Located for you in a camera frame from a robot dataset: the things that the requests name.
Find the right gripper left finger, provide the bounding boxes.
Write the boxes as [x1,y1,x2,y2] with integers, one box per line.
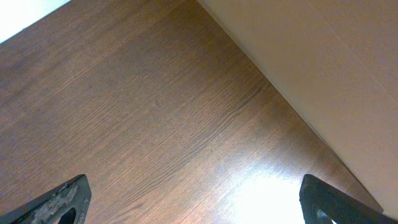
[1,174,91,224]

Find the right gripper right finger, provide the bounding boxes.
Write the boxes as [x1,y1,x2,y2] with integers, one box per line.
[299,174,397,224]

